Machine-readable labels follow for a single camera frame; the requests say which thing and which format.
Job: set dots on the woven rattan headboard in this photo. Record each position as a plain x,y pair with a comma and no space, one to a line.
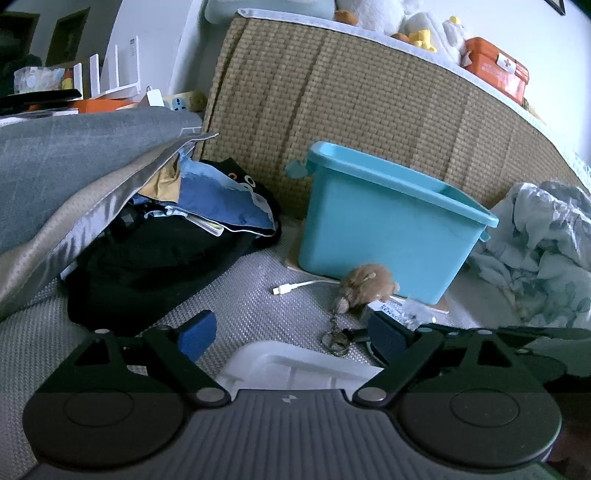
369,92

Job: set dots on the blue clothing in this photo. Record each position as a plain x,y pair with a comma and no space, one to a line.
212,194

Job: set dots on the black car key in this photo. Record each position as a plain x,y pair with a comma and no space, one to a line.
358,334

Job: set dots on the yellow cloth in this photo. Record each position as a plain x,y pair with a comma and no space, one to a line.
161,184

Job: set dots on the orange flat box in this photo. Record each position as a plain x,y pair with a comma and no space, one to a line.
99,106

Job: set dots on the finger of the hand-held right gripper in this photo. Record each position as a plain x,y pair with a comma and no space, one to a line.
554,333

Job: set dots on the teal plastic bin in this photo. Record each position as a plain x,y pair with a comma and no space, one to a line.
369,230

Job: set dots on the floral grey blanket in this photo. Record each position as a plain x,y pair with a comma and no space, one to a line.
545,240

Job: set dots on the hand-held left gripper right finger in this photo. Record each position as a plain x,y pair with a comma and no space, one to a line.
388,337

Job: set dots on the white router with antennas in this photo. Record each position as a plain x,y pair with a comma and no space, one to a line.
122,90

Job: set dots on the black clothing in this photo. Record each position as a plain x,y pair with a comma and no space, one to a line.
152,272

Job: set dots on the grey pillow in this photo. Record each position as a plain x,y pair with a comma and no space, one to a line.
69,161

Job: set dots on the white plastic box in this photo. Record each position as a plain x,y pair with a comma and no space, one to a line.
295,369

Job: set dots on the white charger plug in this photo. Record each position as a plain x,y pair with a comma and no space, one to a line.
154,98

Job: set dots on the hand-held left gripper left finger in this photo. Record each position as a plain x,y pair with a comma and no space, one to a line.
198,334

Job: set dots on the white plush toy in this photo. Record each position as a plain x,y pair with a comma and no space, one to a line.
438,32
374,14

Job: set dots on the white mattress edge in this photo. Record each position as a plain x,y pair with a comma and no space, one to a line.
554,134

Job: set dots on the clear plastic packet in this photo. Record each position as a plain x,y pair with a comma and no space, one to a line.
406,311

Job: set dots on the orange first aid kit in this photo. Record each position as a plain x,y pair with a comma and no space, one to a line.
489,69

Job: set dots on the metal keyring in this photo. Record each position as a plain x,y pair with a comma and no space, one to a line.
341,347

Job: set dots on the black flat device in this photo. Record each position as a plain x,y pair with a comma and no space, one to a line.
41,97

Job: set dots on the dark picture frame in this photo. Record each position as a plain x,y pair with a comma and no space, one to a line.
18,30
69,37

